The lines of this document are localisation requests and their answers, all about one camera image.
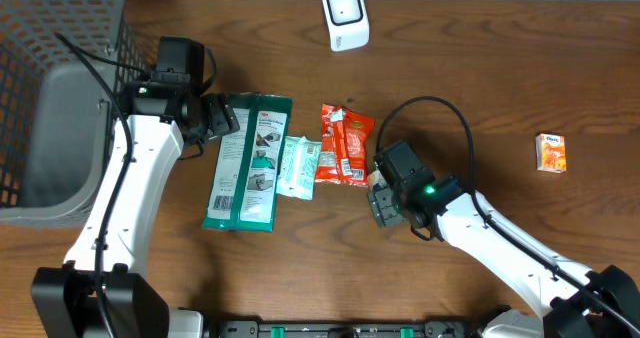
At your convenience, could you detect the left black cable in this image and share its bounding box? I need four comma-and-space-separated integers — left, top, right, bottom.
52, 30, 219, 338

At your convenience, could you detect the green white package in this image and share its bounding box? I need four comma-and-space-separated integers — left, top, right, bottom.
202, 94, 293, 233

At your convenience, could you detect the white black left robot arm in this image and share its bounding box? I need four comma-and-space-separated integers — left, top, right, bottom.
31, 37, 239, 338

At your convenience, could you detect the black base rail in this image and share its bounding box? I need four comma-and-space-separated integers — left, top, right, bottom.
204, 320, 479, 338

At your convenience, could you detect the green capped white jar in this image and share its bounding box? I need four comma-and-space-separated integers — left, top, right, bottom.
367, 170, 388, 191

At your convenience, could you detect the white barcode scanner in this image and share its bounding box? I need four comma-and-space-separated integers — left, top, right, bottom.
322, 0, 370, 52

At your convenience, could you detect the black cable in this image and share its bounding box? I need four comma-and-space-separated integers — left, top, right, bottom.
52, 30, 219, 338
374, 95, 640, 338

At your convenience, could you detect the orange tissue pack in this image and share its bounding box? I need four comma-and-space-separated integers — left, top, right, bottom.
535, 133, 567, 173

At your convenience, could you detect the right black cable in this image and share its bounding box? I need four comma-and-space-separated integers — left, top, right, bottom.
374, 95, 640, 338

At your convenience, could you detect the red snack bag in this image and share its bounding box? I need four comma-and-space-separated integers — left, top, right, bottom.
315, 104, 351, 184
343, 110, 375, 187

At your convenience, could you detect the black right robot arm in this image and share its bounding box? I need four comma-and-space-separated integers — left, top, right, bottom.
369, 141, 639, 337

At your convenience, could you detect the light blue tissue pack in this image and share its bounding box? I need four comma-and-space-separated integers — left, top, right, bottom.
276, 136, 321, 200

